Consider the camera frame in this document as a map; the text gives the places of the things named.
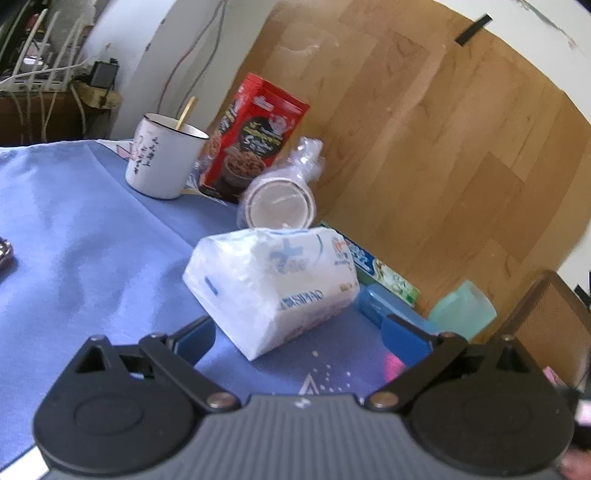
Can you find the teal plastic mug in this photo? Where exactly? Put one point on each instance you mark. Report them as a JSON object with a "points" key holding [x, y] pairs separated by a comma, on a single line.
{"points": [[465, 311]]}

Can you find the wooden side shelf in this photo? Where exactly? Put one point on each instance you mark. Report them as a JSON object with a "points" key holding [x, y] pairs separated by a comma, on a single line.
{"points": [[33, 116]]}

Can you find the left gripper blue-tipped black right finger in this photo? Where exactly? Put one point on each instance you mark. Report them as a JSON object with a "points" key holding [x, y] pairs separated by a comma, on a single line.
{"points": [[425, 351]]}

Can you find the green blue toothpaste box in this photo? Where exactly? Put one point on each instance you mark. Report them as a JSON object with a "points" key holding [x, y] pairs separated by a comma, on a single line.
{"points": [[371, 270]]}

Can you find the white enamel mug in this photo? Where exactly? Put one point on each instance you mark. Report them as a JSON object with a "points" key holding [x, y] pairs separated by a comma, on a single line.
{"points": [[162, 158]]}

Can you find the brown woven tray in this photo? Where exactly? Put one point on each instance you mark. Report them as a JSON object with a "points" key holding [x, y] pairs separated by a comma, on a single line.
{"points": [[553, 324]]}

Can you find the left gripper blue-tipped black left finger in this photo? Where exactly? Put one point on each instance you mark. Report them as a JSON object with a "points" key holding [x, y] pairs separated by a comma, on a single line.
{"points": [[177, 354]]}

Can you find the black adapter on shelf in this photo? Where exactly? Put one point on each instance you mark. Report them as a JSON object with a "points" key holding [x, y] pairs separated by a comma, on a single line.
{"points": [[103, 74]]}

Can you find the white tissue pack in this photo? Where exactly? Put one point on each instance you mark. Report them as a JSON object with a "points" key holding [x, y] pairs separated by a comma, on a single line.
{"points": [[264, 287]]}

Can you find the pink fuzzy soft toy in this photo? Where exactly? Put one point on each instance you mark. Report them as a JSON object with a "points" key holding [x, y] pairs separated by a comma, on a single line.
{"points": [[393, 367]]}

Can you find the person's right hand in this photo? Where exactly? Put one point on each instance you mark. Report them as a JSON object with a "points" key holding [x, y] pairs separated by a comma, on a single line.
{"points": [[576, 465]]}

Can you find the blue patterned tablecloth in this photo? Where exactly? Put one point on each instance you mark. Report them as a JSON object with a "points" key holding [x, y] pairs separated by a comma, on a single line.
{"points": [[92, 256]]}

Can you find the red snack bag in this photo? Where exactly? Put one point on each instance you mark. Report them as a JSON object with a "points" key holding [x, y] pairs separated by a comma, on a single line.
{"points": [[251, 133]]}

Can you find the gold spoon handle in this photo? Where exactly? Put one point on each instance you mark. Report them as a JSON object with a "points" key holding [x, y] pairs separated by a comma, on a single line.
{"points": [[188, 107]]}

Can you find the blue plastic case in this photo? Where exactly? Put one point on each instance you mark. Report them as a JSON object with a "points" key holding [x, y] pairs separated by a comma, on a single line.
{"points": [[378, 303]]}

